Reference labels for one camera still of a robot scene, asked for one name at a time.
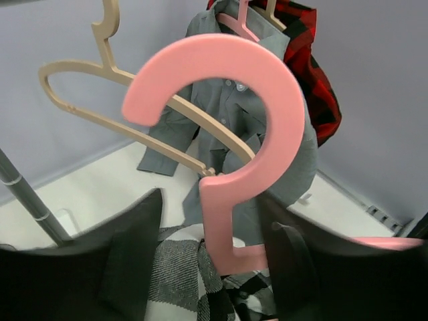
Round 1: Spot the beige hanger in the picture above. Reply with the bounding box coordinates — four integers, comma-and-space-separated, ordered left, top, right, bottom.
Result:
37, 0, 258, 177
253, 0, 286, 31

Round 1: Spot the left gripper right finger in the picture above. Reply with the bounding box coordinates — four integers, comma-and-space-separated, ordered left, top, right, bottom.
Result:
260, 193, 427, 320

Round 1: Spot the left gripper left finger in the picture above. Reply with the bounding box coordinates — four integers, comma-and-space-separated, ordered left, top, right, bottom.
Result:
1, 189, 163, 320

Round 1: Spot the grey shirt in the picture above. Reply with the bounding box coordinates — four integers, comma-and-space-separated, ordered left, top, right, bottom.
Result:
148, 1, 318, 245

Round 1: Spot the metal clothes rack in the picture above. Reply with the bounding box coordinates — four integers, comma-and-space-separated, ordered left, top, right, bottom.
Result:
1, 150, 74, 247

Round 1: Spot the black white checkered shirt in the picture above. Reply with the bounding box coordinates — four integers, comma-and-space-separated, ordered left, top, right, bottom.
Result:
145, 224, 276, 321

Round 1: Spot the pink hanger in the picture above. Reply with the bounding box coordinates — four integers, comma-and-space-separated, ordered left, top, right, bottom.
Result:
216, 0, 259, 42
122, 33, 427, 280

